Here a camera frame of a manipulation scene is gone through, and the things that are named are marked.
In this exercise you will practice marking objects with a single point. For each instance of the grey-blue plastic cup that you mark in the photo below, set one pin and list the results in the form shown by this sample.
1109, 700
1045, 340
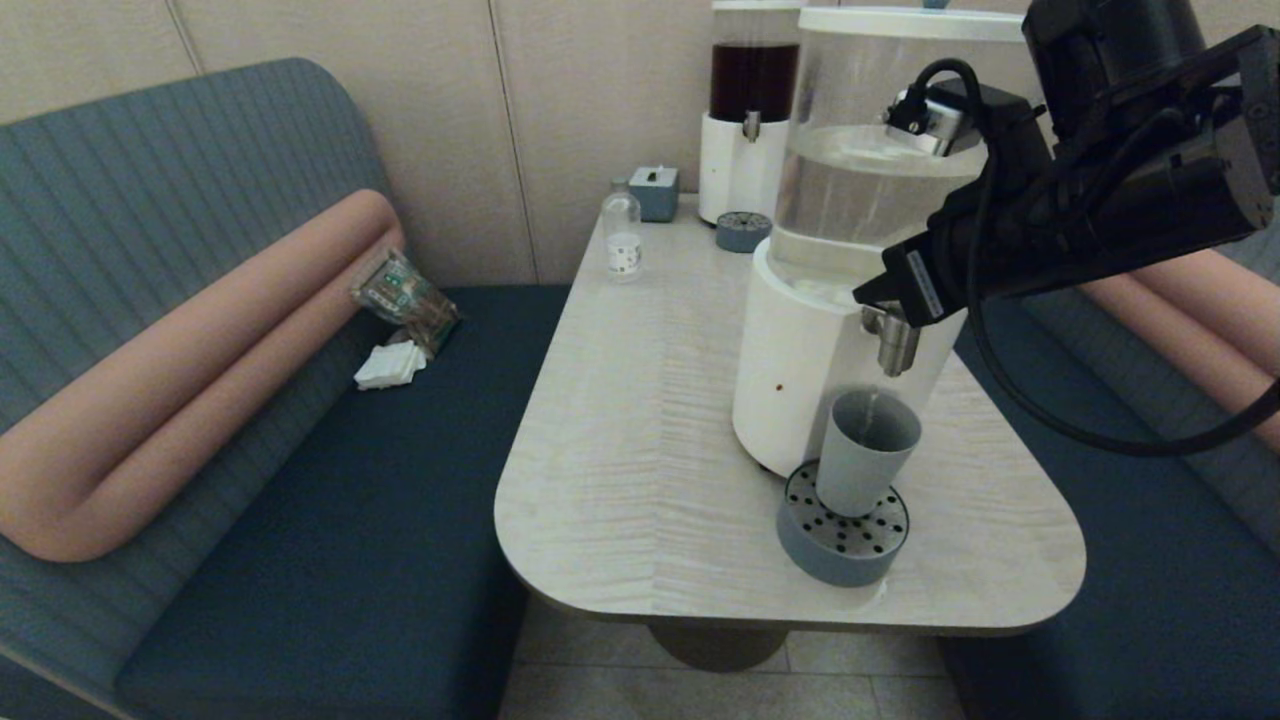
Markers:
862, 455

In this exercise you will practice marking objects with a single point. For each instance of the small blue perforated drip tray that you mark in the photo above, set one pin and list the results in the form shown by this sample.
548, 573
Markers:
742, 233

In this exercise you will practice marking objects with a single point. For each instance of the dark drink dispenser white base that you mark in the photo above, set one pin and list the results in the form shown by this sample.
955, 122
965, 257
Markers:
730, 170

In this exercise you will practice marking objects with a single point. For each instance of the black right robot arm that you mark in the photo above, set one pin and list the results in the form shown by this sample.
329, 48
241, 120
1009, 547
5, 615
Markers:
1150, 190

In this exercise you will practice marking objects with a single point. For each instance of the metal dark drink dispenser tap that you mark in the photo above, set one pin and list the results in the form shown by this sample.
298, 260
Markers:
750, 126

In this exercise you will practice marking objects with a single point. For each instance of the pink bolster beside snack bag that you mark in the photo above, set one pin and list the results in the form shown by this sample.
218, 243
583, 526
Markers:
200, 340

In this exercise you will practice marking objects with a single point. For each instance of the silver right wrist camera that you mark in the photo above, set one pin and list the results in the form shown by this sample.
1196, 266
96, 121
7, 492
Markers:
935, 122

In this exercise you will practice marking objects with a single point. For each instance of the large blue perforated drip tray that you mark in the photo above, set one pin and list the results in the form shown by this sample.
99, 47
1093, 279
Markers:
840, 560

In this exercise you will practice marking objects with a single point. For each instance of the blue tissue box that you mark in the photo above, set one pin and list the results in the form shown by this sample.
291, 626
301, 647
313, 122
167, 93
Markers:
654, 195

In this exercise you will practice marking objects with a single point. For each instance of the clear water dispenser white base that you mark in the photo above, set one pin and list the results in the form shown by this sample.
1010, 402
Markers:
800, 380

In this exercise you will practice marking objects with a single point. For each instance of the blue bench with napkins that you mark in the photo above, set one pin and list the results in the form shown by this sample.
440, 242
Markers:
200, 130

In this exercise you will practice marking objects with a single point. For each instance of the metal water dispenser tap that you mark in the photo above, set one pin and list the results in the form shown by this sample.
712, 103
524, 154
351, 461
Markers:
897, 345

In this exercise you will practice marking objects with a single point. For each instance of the pink bolster on empty bench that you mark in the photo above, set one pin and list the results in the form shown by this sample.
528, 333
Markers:
1200, 330

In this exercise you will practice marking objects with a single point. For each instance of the table pedestal with brass base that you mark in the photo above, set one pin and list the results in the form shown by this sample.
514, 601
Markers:
717, 648

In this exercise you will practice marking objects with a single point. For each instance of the clear glass bottle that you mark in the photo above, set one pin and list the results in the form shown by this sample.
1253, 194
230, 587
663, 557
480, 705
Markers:
621, 240

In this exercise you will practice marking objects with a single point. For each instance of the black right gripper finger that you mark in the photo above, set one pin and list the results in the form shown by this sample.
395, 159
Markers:
888, 282

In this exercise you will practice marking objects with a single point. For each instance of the white napkin stack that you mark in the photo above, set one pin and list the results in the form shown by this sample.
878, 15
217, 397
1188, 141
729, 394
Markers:
389, 366

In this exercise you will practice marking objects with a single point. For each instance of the blue empty bench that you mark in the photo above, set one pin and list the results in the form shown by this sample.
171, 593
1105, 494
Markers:
1150, 600

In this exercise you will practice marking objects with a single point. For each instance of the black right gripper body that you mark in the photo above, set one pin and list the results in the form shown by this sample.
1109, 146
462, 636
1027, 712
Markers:
985, 250

